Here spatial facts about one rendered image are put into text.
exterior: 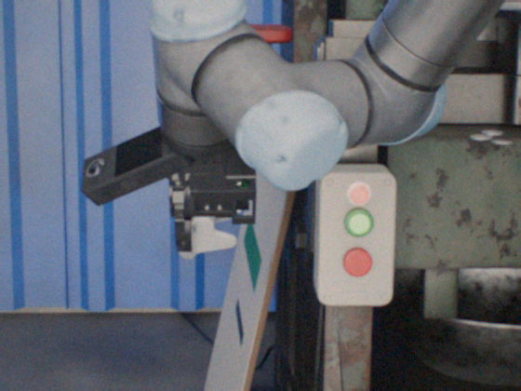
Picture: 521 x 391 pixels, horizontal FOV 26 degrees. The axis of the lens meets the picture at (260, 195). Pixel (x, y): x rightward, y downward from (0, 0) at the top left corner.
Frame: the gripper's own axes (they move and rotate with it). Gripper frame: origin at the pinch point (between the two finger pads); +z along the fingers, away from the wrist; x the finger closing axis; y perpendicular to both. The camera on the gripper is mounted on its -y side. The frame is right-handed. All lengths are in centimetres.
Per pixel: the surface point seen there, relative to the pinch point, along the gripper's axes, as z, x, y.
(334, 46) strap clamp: 3.1, 32.1, 18.3
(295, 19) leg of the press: 19, 53, 15
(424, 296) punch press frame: 9.5, -0.4, 26.3
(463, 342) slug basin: 22.6, 1.3, 33.1
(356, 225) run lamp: -7.2, -2.8, 17.0
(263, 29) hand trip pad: -14.6, 16.7, 8.5
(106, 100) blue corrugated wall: 92, 105, -21
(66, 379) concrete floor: 106, 43, -27
